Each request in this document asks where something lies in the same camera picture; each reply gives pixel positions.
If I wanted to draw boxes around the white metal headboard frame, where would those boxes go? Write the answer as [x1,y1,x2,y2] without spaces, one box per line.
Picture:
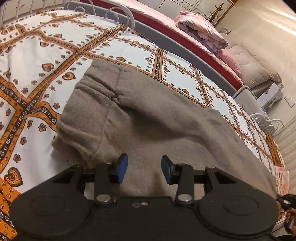
[250,113,284,136]

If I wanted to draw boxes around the white wine bottle box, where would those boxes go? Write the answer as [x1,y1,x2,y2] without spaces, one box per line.
[257,83,283,112]

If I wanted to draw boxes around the white sliding door wardrobe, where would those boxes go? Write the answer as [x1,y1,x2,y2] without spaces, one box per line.
[138,0,234,22]

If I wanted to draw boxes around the white wall switch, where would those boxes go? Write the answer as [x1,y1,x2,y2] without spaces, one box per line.
[284,95,295,108]

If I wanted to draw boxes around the wooden coat stand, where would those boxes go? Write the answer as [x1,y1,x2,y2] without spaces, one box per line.
[208,3,224,23]

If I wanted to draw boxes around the folded peach checked cloth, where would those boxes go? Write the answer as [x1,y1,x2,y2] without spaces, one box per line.
[274,166,290,196]

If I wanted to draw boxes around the grey-brown fleece pants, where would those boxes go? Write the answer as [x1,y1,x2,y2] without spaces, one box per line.
[52,59,277,197]

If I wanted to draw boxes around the pink pillow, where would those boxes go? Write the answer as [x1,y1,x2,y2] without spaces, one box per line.
[218,49,241,78]

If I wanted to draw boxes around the folded pink comforter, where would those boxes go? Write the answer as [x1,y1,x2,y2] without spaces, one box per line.
[175,11,228,55]

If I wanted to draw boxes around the orange heart patterned bedsheet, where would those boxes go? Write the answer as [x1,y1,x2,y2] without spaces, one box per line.
[1,10,275,240]

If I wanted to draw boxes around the pink quilted large bed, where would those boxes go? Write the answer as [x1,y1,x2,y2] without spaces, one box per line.
[81,0,244,90]

